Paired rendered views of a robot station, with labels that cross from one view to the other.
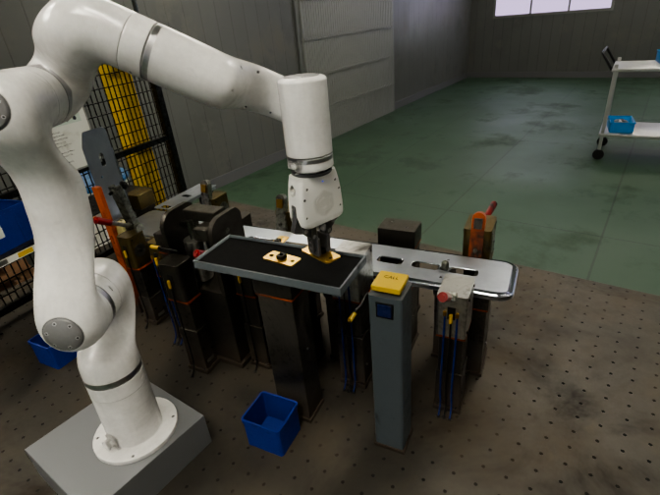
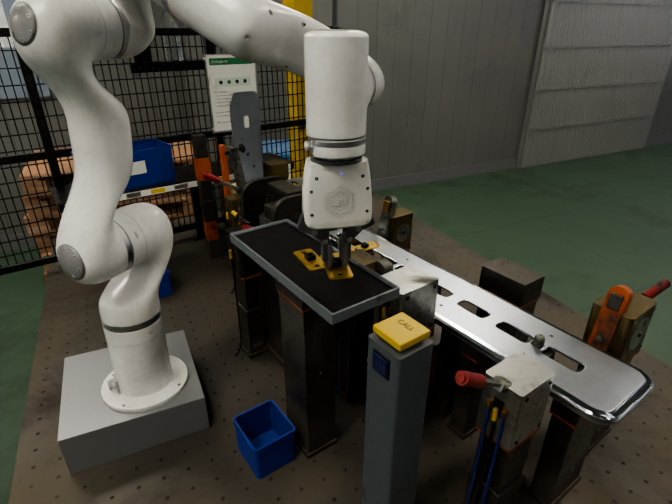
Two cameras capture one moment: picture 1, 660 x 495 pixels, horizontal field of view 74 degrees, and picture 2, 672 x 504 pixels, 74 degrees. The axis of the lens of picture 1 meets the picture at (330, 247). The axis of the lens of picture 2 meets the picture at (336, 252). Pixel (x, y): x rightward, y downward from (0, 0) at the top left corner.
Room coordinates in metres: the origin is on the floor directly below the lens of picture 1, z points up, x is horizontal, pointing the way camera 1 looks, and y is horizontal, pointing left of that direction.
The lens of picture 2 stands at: (0.21, -0.26, 1.55)
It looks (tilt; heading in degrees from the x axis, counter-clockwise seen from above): 26 degrees down; 26
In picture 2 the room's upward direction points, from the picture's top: straight up
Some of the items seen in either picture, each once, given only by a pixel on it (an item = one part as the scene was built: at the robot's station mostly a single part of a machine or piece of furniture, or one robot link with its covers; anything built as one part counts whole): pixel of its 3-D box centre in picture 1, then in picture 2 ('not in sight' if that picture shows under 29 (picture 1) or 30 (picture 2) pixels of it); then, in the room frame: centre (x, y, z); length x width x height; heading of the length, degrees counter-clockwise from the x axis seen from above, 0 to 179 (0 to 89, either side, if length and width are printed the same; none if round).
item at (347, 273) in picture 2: (320, 251); (336, 262); (0.78, 0.02, 1.21); 0.08 x 0.04 x 0.01; 38
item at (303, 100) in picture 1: (305, 114); (337, 83); (0.78, 0.02, 1.48); 0.09 x 0.08 x 0.13; 2
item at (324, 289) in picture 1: (277, 261); (305, 261); (0.85, 0.12, 1.16); 0.37 x 0.14 x 0.02; 62
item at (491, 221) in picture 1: (476, 272); (604, 370); (1.15, -0.45, 0.88); 0.14 x 0.09 x 0.36; 152
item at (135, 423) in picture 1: (126, 401); (139, 351); (0.74, 0.50, 0.89); 0.19 x 0.19 x 0.18
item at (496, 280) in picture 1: (284, 243); (371, 250); (1.25, 0.14, 1.00); 1.38 x 0.22 x 0.02; 62
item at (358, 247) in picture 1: (353, 320); (395, 364); (0.94, -0.04, 0.90); 0.13 x 0.08 x 0.41; 152
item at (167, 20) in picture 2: not in sight; (170, 33); (1.68, 1.19, 1.53); 0.07 x 0.07 x 0.20
